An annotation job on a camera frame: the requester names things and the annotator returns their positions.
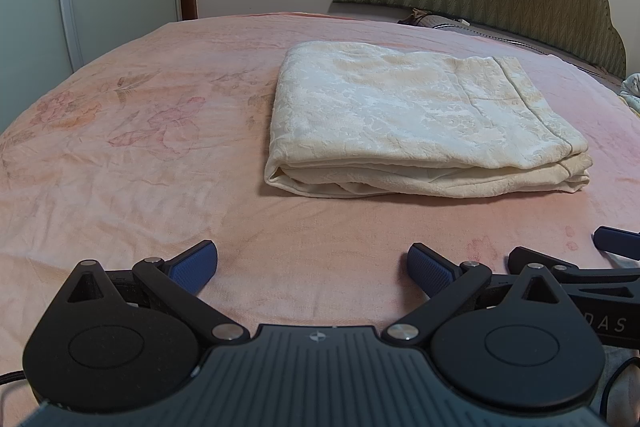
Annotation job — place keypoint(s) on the pink floral blanket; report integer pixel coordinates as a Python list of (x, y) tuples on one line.
[(125, 157)]

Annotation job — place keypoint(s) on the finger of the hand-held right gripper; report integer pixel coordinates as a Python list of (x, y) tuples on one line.
[(567, 268), (620, 241)]

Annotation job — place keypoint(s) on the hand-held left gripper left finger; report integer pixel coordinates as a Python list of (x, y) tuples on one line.
[(197, 264)]

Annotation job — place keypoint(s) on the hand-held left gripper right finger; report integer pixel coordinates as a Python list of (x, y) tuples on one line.
[(425, 267)]

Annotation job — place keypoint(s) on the cream white blanket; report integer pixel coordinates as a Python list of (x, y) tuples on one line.
[(400, 117)]

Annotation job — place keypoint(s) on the grey striped pillow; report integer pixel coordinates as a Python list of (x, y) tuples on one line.
[(505, 37)]

